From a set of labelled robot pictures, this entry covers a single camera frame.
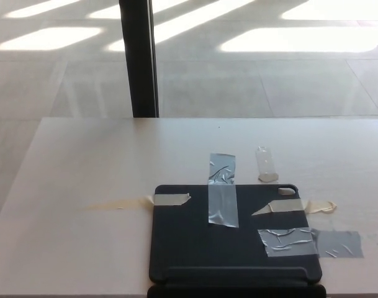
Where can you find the long grey duct tape strip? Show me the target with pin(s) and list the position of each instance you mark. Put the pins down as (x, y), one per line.
(223, 192)

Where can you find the beige masking tape long tail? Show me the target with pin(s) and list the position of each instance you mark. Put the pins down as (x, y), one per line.
(167, 199)

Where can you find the black window frame post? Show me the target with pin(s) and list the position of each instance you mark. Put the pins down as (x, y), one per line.
(139, 59)

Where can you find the wide wrinkled grey tape strip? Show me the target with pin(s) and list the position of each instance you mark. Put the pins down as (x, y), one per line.
(306, 242)

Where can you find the black folding tablet cover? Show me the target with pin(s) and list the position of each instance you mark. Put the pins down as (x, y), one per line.
(188, 242)

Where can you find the beige masking tape crumpled end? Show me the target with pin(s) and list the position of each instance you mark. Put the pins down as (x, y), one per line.
(289, 205)

